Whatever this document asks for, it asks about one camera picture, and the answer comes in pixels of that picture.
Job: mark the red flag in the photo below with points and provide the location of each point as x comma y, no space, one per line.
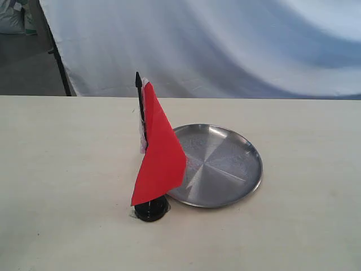
164,162

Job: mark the black round flag base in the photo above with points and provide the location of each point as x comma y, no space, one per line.
153,210

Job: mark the white backdrop cloth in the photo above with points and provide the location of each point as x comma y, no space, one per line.
210,49

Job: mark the round steel plate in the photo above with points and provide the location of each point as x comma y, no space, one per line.
222,166

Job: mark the white sack in background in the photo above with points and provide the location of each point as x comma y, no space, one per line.
16,18

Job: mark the black backdrop stand pole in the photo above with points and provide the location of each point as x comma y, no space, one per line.
55,52

